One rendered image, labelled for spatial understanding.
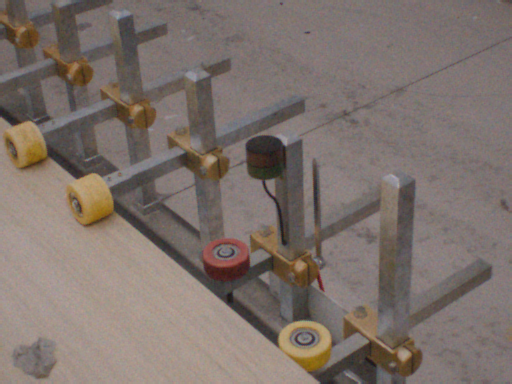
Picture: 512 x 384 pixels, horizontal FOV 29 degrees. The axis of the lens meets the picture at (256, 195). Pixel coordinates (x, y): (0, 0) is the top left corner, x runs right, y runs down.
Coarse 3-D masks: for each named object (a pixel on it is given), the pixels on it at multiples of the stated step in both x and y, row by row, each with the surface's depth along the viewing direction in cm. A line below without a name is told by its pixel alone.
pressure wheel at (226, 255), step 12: (216, 240) 171; (228, 240) 171; (204, 252) 168; (216, 252) 169; (228, 252) 168; (240, 252) 168; (204, 264) 168; (216, 264) 166; (228, 264) 166; (240, 264) 166; (216, 276) 167; (228, 276) 166; (240, 276) 167; (228, 300) 174
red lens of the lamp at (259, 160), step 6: (246, 144) 158; (282, 144) 157; (246, 150) 157; (282, 150) 157; (246, 156) 157; (252, 156) 156; (258, 156) 155; (264, 156) 155; (270, 156) 155; (276, 156) 156; (282, 156) 157; (252, 162) 156; (258, 162) 156; (264, 162) 156; (270, 162) 156; (276, 162) 156
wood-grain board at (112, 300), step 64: (0, 128) 208; (0, 192) 188; (64, 192) 187; (0, 256) 172; (64, 256) 171; (128, 256) 170; (0, 320) 158; (64, 320) 157; (128, 320) 156; (192, 320) 155
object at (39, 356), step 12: (24, 348) 151; (36, 348) 150; (48, 348) 151; (12, 360) 150; (24, 360) 149; (36, 360) 148; (48, 360) 148; (24, 372) 147; (36, 372) 147; (48, 372) 147
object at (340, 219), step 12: (372, 192) 189; (348, 204) 186; (360, 204) 186; (372, 204) 186; (324, 216) 183; (336, 216) 183; (348, 216) 183; (360, 216) 186; (312, 228) 180; (324, 228) 180; (336, 228) 182; (312, 240) 180; (324, 240) 182; (264, 252) 175; (252, 264) 173; (264, 264) 174; (252, 276) 173; (228, 288) 170
